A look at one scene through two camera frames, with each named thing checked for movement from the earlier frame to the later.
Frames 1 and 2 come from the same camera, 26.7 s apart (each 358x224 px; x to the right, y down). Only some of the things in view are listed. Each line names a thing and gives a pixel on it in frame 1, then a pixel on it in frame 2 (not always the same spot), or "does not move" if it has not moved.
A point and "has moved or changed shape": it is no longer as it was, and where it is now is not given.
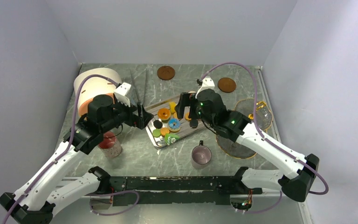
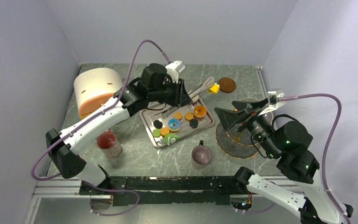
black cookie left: (158, 124) does not move
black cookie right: (194, 123) does not move
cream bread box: (93, 87) does not move
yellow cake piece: (172, 106) has moved or changed shape
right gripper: (186, 99) to (228, 118)
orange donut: (164, 114) has moved or changed shape
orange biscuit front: (164, 130) does not move
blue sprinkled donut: (174, 124) does not move
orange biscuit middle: (175, 116) does not move
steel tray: (167, 127) does not move
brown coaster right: (226, 85) does not move
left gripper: (134, 120) to (181, 98)
